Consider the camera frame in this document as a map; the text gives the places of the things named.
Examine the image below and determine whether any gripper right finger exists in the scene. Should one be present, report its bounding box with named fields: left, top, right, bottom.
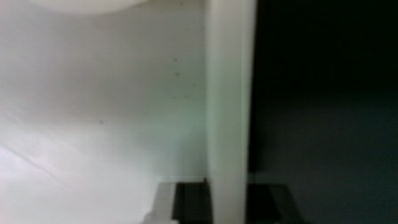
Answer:
left=245, top=184, right=307, bottom=224

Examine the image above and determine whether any white square tabletop part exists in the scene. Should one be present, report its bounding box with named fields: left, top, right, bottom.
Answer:
left=0, top=0, right=256, bottom=224

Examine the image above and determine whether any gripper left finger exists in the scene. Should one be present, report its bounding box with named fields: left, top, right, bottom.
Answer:
left=147, top=182, right=211, bottom=224

